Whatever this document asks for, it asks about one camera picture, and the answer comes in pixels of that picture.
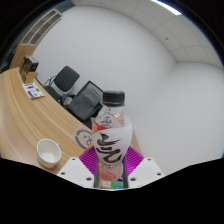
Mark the white green leaflet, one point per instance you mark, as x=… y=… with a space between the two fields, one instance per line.
x=33 y=90

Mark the black office chair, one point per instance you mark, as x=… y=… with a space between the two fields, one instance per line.
x=65 y=80

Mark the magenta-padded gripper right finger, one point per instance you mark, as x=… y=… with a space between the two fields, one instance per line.
x=145 y=170

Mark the pink drink bottle black cap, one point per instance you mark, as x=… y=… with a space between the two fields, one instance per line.
x=111 y=140

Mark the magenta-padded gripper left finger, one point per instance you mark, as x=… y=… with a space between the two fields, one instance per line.
x=78 y=170

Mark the brown box with dark items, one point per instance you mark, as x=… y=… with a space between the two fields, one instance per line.
x=28 y=68

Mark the grey mesh office chair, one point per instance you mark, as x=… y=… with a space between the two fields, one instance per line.
x=85 y=103

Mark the white speckled cup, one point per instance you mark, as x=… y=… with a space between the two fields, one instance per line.
x=48 y=153

